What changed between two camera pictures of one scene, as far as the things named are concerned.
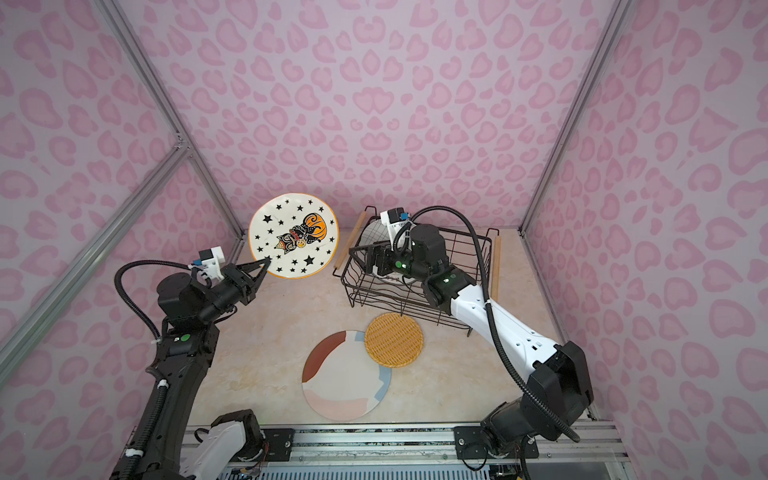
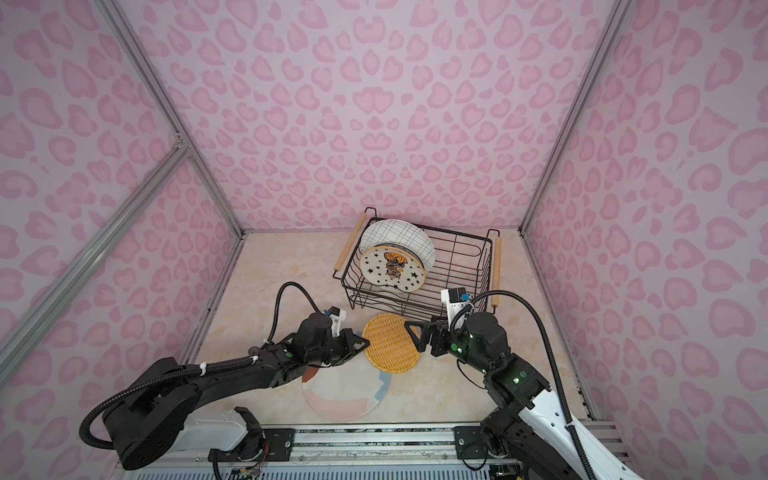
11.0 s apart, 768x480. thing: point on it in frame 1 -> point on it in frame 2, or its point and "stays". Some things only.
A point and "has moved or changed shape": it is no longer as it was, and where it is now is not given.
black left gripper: [236, 277] -> [351, 339]
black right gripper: [385, 252] -> [441, 333]
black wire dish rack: [436, 276] stays
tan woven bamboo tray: [394, 340] stays
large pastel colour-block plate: [340, 381] stays
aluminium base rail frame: [573, 451] stays
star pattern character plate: [298, 233] has moved or changed shape
